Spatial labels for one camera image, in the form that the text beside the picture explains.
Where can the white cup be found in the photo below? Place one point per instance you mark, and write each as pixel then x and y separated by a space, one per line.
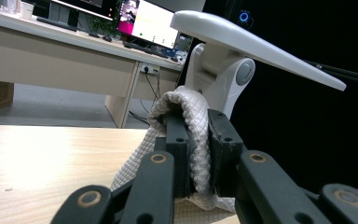
pixel 27 11

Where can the white desk lamp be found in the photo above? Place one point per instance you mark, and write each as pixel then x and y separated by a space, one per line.
pixel 230 34

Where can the dark computer monitor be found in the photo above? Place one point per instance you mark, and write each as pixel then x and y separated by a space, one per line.
pixel 84 6

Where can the black computer mouse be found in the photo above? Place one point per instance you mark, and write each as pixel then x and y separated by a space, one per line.
pixel 107 39

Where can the green potted plant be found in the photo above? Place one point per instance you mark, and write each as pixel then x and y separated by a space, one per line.
pixel 105 26

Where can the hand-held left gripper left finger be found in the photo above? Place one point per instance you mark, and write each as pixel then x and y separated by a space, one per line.
pixel 180 146

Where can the beige office desk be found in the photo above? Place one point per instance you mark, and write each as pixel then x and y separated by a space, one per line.
pixel 59 59

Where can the lit computer monitor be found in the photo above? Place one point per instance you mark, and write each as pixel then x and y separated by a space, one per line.
pixel 152 21

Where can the beige cloth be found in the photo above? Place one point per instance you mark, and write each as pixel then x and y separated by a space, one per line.
pixel 195 109

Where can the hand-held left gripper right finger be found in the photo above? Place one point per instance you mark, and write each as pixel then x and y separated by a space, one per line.
pixel 225 149

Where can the black keyboard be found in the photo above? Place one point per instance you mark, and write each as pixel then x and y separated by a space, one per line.
pixel 143 49
pixel 56 23

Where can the white power socket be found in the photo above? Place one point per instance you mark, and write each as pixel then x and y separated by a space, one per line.
pixel 149 67

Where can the black stand bar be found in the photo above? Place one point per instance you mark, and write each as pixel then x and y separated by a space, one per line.
pixel 348 73

